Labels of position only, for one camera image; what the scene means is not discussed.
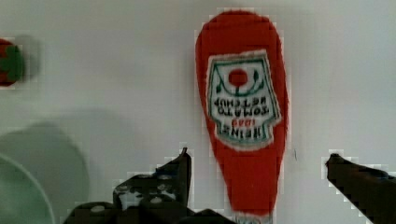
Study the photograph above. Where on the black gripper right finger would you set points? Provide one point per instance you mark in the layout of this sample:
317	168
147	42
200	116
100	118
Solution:
371	191

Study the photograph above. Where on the red ketchup bottle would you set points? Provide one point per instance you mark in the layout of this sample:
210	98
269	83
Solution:
241	79

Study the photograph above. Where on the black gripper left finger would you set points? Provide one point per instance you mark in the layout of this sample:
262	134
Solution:
159	198

